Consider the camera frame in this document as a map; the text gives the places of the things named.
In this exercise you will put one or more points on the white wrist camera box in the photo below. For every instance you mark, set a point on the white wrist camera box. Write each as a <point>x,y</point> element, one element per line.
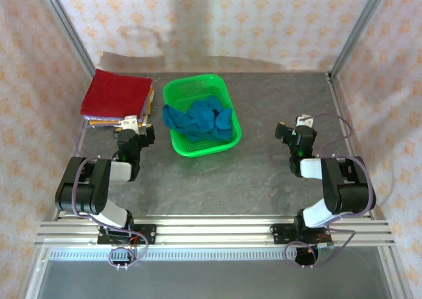
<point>303,121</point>
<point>129,122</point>

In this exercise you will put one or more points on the folded red t-shirt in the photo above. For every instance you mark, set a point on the folded red t-shirt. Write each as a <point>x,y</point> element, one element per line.
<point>113,94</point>

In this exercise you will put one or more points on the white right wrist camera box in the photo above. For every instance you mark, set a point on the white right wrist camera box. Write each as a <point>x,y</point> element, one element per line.
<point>303,121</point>

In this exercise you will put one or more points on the aluminium frame post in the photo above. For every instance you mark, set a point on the aluminium frame post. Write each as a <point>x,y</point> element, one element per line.
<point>356,31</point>
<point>66,28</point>

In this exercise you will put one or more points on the aluminium mounting rail beam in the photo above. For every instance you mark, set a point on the aluminium mounting rail beam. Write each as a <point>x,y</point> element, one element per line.
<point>214,229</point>

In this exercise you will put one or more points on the blue t-shirt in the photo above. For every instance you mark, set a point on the blue t-shirt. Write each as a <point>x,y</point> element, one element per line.
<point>201,114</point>

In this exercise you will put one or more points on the small green circuit board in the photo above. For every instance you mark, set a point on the small green circuit board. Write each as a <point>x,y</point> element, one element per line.
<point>326,245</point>

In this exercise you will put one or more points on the green plastic mesh basket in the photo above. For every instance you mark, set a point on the green plastic mesh basket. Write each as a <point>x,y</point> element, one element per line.
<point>194,84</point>

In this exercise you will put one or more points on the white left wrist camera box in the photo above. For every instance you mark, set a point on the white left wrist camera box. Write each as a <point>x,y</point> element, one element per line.
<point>129,122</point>

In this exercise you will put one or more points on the grey metal panel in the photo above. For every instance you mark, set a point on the grey metal panel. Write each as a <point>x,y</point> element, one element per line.
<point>214,279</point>

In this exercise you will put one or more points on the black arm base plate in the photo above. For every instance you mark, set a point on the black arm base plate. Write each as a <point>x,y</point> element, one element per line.
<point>278,233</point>
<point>148,233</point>

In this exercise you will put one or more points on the orange patterned white curtain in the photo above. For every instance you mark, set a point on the orange patterned white curtain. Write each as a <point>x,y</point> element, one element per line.
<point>26,114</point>
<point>230,21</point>
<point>395,114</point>

